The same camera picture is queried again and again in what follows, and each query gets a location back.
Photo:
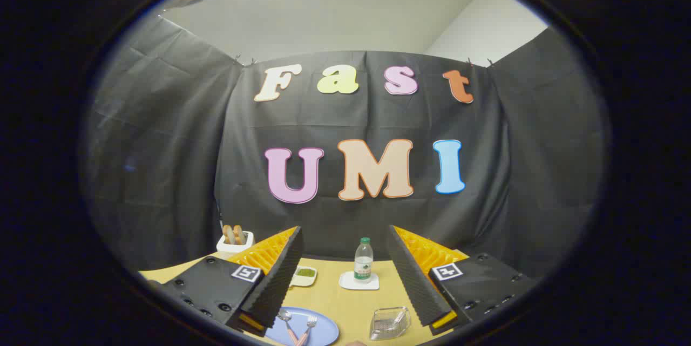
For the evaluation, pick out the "toasted bread slice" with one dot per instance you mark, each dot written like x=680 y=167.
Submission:
x=238 y=234
x=228 y=235

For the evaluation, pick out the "white divided dish of beans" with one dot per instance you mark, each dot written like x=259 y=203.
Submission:
x=304 y=275

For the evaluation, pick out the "blue plate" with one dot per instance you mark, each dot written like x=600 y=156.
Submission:
x=324 y=330

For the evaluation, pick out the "clear water bottle green cap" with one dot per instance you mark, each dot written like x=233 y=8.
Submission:
x=364 y=262

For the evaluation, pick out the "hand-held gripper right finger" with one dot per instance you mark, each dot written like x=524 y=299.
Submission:
x=413 y=281

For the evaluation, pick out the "white square coaster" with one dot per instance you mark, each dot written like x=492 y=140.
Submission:
x=348 y=283

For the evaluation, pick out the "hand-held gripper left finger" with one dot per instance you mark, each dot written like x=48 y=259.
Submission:
x=272 y=281

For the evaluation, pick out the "cream toaster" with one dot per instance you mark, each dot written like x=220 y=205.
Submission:
x=232 y=246

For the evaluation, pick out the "metal perforated basket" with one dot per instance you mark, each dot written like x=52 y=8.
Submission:
x=390 y=324

